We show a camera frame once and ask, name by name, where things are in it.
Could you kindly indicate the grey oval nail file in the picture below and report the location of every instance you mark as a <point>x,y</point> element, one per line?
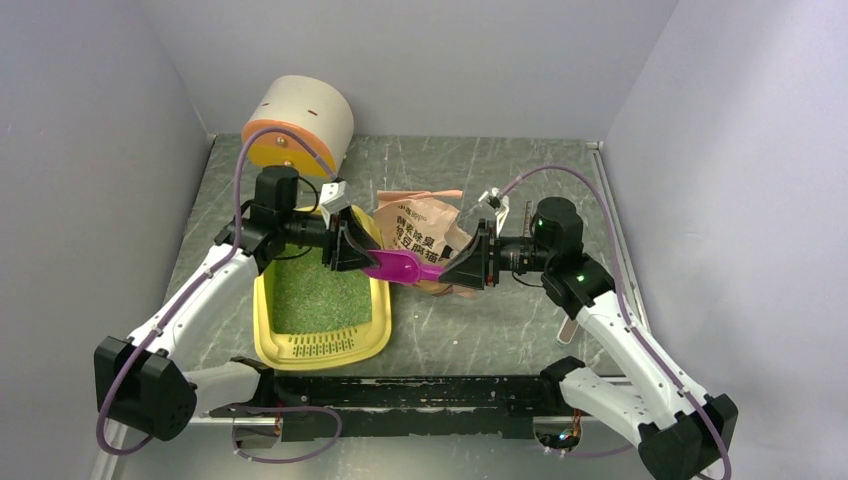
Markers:
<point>567,331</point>

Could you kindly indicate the magenta plastic scoop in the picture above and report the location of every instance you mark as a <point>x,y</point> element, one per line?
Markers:
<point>402,267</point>

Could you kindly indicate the yellow litter box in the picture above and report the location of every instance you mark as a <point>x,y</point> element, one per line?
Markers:
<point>307,317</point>

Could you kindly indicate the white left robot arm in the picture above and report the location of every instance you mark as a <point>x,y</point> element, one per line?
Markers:
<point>141,380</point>

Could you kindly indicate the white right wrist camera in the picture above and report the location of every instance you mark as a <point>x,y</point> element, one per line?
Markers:
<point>499,203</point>

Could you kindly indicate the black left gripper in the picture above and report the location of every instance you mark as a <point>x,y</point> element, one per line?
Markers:
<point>349,250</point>

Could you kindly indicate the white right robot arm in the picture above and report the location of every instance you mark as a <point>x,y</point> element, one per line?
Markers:
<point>678,429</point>

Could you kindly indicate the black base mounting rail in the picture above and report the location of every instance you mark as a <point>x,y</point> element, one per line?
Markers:
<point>510,406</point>

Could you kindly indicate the round cream drawer cabinet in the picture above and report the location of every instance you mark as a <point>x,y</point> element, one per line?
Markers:
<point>319,126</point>

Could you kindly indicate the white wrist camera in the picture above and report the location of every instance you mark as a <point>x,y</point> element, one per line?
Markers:
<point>333,199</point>
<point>499,203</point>

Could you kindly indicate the orange cat litter bag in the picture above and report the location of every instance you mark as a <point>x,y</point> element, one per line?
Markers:
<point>422,222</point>

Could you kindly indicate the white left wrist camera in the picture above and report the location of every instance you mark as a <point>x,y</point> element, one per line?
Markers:
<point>333,199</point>

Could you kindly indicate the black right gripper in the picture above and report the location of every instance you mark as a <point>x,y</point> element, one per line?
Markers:
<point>469,268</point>

